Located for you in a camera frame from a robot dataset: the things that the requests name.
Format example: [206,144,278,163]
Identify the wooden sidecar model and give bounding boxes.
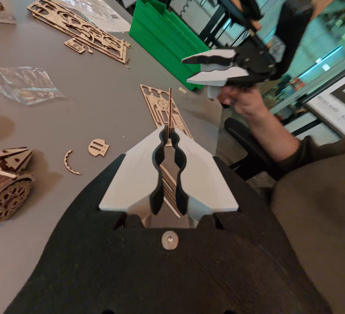
[0,146,35,222]

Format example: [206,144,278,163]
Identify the printed white page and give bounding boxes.
[305,77,345,137]

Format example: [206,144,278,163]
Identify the grey desk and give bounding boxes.
[0,0,225,314]

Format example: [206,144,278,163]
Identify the printed instruction sheet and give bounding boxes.
[5,0,132,33]

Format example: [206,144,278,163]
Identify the narrow wooden puzzle sheet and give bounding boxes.
[140,84,194,219]

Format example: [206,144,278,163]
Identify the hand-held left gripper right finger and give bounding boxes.
[171,128,239,228]

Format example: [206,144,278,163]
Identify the person's right hand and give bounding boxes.
[217,85,270,119]

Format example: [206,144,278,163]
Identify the black office chair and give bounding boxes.
[224,117,279,182]

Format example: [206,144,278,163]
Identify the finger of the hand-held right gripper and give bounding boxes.
[186,66,250,87]
[181,49,238,73]

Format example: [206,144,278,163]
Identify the person's tan clothing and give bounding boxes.
[270,136,345,314]

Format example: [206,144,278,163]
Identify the curved toothed wooden piece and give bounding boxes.
[64,149,82,176]

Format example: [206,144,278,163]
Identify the green plastic crate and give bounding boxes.
[128,0,211,91]

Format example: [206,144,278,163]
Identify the round slotted wooden piece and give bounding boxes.
[88,139,110,158]

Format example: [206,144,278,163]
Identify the clear plastic bag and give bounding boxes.
[0,66,66,105]

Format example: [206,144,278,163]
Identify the thin wooden puzzle piece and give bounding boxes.
[167,87,173,139]

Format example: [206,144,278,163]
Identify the person's right forearm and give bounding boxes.
[244,107,308,164]

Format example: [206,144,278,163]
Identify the stacked wooden puzzle sheets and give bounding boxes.
[27,0,132,64]

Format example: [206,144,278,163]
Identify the small slotted rectangular wooden piece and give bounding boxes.
[64,38,87,55]

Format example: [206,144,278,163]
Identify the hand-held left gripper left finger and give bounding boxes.
[99,125,169,228]

